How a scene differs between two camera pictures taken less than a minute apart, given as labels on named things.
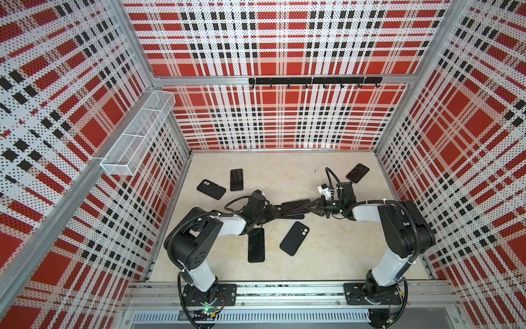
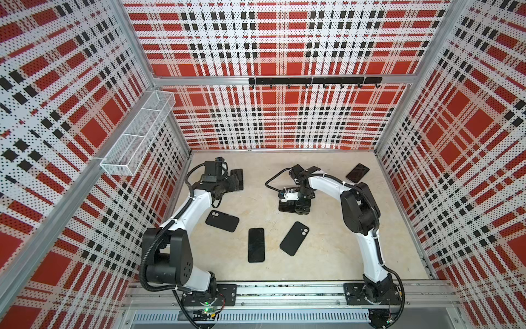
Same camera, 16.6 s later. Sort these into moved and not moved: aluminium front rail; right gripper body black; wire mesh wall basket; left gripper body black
Moved: left gripper body black; right gripper body black
Not moved: aluminium front rail; wire mesh wall basket
